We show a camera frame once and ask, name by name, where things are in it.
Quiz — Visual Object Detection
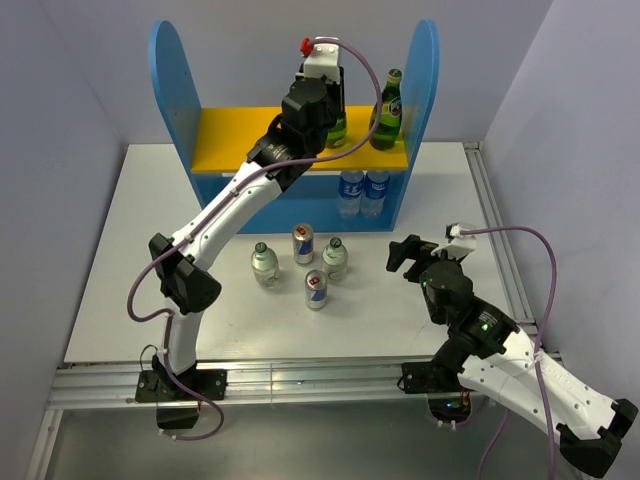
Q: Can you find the green Perrier bottle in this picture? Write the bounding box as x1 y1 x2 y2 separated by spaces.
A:
369 68 402 151
325 112 347 149

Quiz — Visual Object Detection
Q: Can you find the purple cable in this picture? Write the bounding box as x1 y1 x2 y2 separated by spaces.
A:
459 225 558 480
126 37 385 441

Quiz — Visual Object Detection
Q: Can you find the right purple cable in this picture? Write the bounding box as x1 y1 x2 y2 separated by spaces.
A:
459 225 558 480

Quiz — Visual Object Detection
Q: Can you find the left Pocari Sweat bottle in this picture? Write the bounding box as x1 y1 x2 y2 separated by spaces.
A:
338 171 364 218

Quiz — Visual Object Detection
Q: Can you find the front Red Bull can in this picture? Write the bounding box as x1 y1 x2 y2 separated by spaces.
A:
304 269 328 310

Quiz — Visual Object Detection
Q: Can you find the aluminium rail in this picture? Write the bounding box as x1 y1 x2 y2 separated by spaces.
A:
45 356 430 411
461 141 586 480

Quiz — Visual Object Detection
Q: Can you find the blue and yellow shelf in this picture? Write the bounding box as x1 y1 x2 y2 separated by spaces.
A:
148 19 440 234

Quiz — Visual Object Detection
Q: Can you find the rear Red Bull can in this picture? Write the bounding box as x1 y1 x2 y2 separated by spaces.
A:
292 223 314 265

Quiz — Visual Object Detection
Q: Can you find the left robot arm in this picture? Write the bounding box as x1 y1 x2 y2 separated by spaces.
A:
149 66 345 399

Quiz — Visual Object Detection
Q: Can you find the clear chang bottle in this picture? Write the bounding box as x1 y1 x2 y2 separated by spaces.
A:
322 237 348 281
250 242 280 288

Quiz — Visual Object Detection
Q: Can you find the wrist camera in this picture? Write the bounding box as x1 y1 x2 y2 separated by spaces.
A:
296 37 341 85
431 222 477 261

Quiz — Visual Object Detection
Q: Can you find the right aluminium rail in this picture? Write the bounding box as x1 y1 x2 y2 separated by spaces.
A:
461 141 586 480

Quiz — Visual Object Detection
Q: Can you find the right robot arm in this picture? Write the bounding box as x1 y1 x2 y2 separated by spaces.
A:
386 235 638 478

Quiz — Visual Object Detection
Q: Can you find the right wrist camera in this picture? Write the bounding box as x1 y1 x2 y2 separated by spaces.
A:
431 222 477 261

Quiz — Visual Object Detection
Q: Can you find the right clear Chang bottle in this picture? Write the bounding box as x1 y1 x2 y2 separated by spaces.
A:
322 237 348 281

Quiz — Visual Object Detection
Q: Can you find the pocari sweat bottle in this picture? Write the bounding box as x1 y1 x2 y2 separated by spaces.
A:
360 170 390 218
338 171 364 218

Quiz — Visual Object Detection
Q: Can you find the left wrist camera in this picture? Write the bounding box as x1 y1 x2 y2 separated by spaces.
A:
296 37 341 85

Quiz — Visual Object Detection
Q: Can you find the front aluminium rail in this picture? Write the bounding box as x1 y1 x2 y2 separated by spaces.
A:
45 356 430 411

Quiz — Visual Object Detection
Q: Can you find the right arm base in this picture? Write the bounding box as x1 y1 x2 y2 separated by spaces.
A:
396 361 489 428

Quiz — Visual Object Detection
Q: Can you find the left clear Chang bottle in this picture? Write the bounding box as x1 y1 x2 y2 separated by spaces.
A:
250 242 280 288

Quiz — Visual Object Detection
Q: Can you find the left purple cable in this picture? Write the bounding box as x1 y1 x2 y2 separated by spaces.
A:
126 37 385 441

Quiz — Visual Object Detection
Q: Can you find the red bull can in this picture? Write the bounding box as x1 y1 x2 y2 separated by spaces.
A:
304 269 328 310
292 223 314 265

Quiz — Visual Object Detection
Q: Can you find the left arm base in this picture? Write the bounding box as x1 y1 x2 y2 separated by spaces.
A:
134 367 227 432

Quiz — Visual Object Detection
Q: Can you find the right Pocari Sweat bottle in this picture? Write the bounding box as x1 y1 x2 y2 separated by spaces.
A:
360 170 390 218

